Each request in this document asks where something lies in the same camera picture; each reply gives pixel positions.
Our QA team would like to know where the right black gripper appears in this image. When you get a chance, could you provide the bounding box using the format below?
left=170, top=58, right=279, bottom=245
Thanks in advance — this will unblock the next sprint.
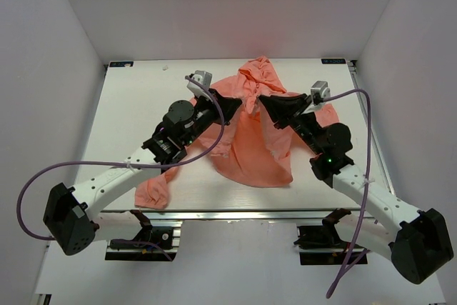
left=260, top=94, right=324, bottom=155

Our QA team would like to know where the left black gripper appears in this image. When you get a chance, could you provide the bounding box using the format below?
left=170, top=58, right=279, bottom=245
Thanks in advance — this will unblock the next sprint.
left=181, top=89, right=241, bottom=147

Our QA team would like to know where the salmon pink jacket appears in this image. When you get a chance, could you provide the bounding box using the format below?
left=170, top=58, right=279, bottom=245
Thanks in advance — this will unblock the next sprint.
left=134, top=55, right=341, bottom=210

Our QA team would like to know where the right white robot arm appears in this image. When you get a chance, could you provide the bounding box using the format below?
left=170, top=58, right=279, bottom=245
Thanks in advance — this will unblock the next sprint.
left=259, top=94, right=454, bottom=284

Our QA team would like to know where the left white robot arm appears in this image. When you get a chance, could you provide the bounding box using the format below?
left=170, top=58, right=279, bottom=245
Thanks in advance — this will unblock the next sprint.
left=44, top=89, right=242, bottom=256

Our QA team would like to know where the right blue corner label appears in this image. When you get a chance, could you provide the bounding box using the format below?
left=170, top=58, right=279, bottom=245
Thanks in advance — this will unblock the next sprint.
left=321, top=58, right=346, bottom=64

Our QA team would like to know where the blue corner label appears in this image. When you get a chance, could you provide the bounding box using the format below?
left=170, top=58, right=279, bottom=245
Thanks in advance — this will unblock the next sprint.
left=321, top=58, right=346, bottom=64
left=109, top=61, right=134, bottom=68

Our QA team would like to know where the left blue corner label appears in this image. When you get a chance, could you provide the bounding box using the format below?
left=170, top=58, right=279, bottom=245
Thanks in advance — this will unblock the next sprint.
left=109, top=61, right=134, bottom=68

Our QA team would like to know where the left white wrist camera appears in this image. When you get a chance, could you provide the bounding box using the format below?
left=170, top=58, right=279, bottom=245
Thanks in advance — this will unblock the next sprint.
left=185, top=70, right=212, bottom=100

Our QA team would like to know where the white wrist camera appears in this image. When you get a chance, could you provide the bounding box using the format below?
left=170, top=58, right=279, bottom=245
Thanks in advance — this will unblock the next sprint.
left=185, top=70, right=212, bottom=100
left=304, top=81, right=331, bottom=114

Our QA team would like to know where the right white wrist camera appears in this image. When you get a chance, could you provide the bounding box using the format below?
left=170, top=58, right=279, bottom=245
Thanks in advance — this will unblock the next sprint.
left=304, top=81, right=331, bottom=114

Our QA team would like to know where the right aluminium rail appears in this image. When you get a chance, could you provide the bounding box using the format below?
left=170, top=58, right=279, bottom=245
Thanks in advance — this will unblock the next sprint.
left=346, top=60, right=396, bottom=195

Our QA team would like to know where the aluminium rail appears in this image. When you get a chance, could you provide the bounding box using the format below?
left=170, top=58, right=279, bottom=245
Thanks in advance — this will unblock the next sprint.
left=99, top=208, right=376, bottom=224
left=346, top=60, right=396, bottom=195

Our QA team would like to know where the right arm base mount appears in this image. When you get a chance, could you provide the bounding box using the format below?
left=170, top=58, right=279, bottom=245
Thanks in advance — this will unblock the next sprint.
left=293, top=209, right=351, bottom=266

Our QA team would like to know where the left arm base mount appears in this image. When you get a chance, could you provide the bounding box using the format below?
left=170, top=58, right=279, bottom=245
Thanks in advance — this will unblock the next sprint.
left=102, top=210, right=182, bottom=262

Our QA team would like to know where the front aluminium rail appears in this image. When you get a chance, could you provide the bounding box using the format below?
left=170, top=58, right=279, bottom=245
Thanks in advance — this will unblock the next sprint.
left=99, top=208, right=376, bottom=224

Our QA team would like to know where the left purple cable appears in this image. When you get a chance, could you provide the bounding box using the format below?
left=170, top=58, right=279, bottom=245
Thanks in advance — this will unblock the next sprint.
left=16, top=75, right=226, bottom=261

